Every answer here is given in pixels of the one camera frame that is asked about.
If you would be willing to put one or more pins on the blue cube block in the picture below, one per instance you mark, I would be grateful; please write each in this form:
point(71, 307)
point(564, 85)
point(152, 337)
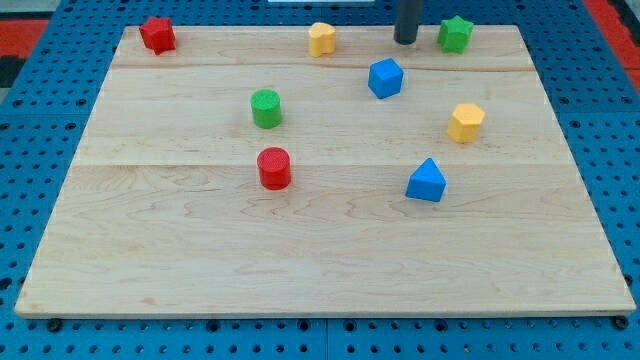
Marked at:
point(385, 78)

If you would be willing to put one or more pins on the blue triangle block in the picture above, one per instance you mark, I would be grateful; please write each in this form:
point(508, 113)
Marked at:
point(427, 182)

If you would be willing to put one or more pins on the yellow heart block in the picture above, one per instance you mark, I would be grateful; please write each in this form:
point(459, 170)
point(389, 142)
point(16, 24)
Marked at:
point(322, 39)

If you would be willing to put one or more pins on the yellow hexagon block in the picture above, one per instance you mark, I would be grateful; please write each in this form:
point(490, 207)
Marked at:
point(465, 122)

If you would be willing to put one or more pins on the green cylinder block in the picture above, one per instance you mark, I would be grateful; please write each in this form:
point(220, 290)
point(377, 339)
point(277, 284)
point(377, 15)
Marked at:
point(266, 110)

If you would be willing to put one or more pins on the green star block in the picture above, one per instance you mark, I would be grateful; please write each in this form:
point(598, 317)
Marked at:
point(455, 34)

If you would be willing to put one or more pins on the wooden board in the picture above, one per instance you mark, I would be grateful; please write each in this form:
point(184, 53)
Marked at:
point(162, 213)

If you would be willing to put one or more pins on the red star block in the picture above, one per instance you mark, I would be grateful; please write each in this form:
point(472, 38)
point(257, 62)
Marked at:
point(158, 35)

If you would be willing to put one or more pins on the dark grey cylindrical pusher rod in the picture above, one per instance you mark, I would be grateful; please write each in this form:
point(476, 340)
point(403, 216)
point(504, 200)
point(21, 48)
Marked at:
point(407, 22)

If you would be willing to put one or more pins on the red cylinder block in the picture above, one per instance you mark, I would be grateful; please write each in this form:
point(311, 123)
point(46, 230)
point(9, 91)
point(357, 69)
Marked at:
point(274, 168)

